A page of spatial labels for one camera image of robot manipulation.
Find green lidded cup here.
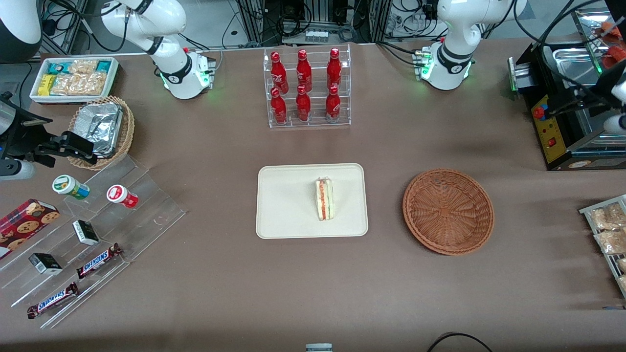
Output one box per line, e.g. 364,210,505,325
52,175,90,200

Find cream plastic tray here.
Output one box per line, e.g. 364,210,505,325
256,163,369,240

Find red sausage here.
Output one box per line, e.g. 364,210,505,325
604,44,626,68
599,20,626,40

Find small black box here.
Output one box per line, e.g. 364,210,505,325
28,252,63,275
72,220,100,246

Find black food warmer machine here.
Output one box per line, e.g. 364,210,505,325
508,7,626,172

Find black cable loop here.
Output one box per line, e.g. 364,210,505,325
426,332,494,352

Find grey wire rack tray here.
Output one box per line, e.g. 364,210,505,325
579,194,626,299

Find white plastic snack bin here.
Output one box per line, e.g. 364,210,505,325
29,57,120,105

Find triangular sandwich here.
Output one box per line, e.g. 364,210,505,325
315,177,336,222

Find red lidded cup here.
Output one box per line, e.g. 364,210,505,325
107,184,139,209

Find large clear cookie bag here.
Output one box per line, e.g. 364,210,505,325
51,72,108,96

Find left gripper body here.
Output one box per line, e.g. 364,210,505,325
588,60,626,107

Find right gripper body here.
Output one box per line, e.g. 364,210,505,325
9,109,54,163

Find clear acrylic stepped stand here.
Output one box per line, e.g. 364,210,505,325
0,155,187,330

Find clear acrylic bottle rack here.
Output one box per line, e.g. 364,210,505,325
263,44,352,129

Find Snickers chocolate bar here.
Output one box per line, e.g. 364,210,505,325
76,243,123,280
27,282,80,319

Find brown round wicker basket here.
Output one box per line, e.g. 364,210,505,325
402,168,495,256

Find red cookie box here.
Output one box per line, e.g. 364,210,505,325
0,198,61,260

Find aluminium frame rack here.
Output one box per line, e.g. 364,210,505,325
235,0,394,45

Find small clear cookie bag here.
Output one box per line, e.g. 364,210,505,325
68,59,99,75

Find aluminium foil container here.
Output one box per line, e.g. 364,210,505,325
73,102,123,157

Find light oval wicker basket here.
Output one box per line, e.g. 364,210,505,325
67,96,135,171

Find red soda bottle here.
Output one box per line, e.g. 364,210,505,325
270,51,289,94
295,85,312,122
296,49,313,92
325,84,341,121
327,47,342,91
270,87,288,124

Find steel warmer pan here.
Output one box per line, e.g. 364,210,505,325
553,46,604,88
572,105,617,142

